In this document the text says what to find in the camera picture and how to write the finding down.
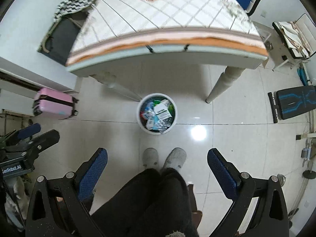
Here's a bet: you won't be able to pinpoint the green blue rice bag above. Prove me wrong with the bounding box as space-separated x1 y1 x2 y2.
153 100 162 106

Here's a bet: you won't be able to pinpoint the grey slipper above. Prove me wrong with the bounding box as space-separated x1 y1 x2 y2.
163 147 187 172
142 148 159 170

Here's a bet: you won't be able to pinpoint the pink suitcase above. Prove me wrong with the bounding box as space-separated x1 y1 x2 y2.
32 88 79 120

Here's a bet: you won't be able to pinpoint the houndstooth cloth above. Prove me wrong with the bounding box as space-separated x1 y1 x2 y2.
53 0 96 23

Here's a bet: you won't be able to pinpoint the white dining table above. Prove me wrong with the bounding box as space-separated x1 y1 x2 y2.
66 44 268 103

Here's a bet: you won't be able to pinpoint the black blue exercise bench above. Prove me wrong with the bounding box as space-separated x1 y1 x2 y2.
267 86 316 124

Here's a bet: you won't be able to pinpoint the silver blister pill pack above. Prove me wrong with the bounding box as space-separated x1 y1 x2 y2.
154 120 172 133

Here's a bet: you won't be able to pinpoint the right grey slipper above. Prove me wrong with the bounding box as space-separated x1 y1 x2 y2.
163 147 187 172

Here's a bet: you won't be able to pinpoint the left grey slipper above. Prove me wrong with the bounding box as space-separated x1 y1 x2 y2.
142 148 159 170

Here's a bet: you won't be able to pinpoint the white trash bin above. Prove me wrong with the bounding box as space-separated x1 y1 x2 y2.
136 93 178 135

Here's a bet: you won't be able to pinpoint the blue cartoon snack box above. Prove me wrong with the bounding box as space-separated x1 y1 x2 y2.
142 109 156 130

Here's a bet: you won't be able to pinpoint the dark chair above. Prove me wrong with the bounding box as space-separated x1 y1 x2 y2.
38 11 88 66

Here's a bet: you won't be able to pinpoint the green white medicine box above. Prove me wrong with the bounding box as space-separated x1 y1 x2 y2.
153 103 172 120

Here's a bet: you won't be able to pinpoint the white checked tablecloth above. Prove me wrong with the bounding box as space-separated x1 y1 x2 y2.
66 0 267 66

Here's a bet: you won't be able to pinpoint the person black trousers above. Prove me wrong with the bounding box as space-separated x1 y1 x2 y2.
91 168 198 236

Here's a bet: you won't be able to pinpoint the chair with beige clothes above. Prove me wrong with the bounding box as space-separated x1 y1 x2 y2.
272 13 315 60

